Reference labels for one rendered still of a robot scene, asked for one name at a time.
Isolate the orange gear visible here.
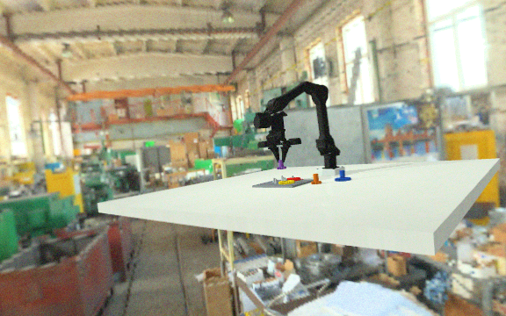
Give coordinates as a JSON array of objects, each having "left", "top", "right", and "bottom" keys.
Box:
[{"left": 311, "top": 174, "right": 322, "bottom": 184}]

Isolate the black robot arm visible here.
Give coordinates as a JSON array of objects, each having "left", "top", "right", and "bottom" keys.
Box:
[{"left": 253, "top": 81, "right": 341, "bottom": 169}]

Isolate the purple gear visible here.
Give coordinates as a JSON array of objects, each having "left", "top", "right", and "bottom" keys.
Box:
[{"left": 277, "top": 160, "right": 286, "bottom": 169}]

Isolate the blue gear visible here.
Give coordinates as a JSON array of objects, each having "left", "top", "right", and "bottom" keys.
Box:
[{"left": 335, "top": 170, "right": 351, "bottom": 182}]

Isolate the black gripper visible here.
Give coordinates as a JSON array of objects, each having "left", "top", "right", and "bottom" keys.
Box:
[{"left": 257, "top": 126, "right": 301, "bottom": 162}]

